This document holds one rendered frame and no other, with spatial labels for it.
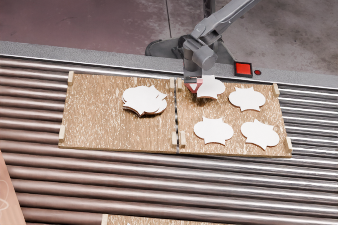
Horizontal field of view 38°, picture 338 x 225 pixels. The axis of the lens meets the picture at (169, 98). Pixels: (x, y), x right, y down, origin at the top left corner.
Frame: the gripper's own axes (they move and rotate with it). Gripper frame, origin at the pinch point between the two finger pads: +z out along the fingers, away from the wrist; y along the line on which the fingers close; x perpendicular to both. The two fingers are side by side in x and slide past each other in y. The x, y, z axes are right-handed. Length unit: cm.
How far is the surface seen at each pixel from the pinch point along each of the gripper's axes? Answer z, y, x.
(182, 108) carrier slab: 7.5, -5.0, 4.7
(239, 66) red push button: 12.1, 21.1, -19.9
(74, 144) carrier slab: 0.7, -25.0, 42.3
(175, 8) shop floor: 95, 181, 10
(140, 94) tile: -0.2, -3.8, 19.9
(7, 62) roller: -5, 14, 73
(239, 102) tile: 10.6, -0.8, -17.2
